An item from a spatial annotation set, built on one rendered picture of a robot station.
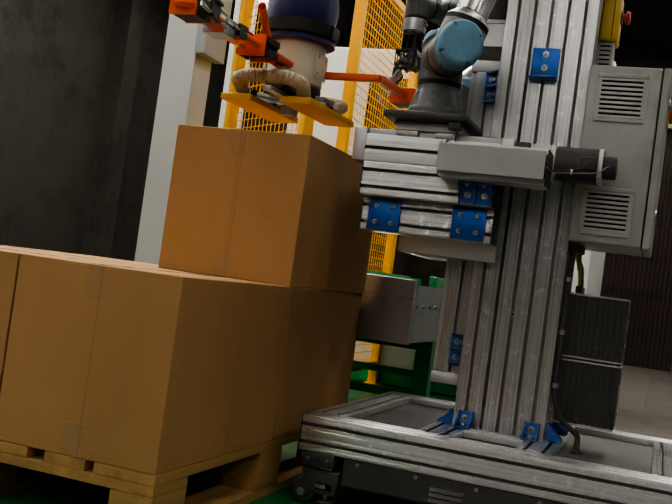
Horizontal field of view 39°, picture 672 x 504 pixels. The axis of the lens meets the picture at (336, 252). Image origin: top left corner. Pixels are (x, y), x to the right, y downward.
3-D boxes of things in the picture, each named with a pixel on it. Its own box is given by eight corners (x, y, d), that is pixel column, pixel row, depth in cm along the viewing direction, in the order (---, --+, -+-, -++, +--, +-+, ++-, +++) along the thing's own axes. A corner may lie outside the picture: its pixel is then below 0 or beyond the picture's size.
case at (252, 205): (252, 278, 315) (268, 159, 316) (364, 294, 301) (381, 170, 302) (157, 267, 259) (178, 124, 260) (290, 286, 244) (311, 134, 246)
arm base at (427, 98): (467, 127, 257) (472, 91, 258) (456, 115, 243) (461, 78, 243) (414, 123, 262) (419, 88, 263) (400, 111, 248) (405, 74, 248)
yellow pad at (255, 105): (270, 121, 303) (272, 106, 304) (298, 124, 300) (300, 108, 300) (219, 98, 272) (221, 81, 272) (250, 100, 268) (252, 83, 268)
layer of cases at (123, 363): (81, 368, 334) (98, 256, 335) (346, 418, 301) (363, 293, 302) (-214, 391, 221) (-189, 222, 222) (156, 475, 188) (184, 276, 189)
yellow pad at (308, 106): (324, 125, 296) (326, 110, 296) (353, 128, 293) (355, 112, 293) (278, 102, 265) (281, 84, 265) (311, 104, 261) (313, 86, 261)
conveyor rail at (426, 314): (505, 333, 524) (510, 299, 524) (515, 334, 522) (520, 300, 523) (394, 341, 306) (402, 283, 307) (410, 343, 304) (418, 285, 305)
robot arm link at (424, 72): (455, 91, 260) (462, 42, 260) (468, 81, 246) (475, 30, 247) (413, 84, 258) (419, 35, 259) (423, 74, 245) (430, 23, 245)
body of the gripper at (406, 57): (392, 66, 296) (397, 29, 296) (400, 73, 304) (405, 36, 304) (415, 68, 293) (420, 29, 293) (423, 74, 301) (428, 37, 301)
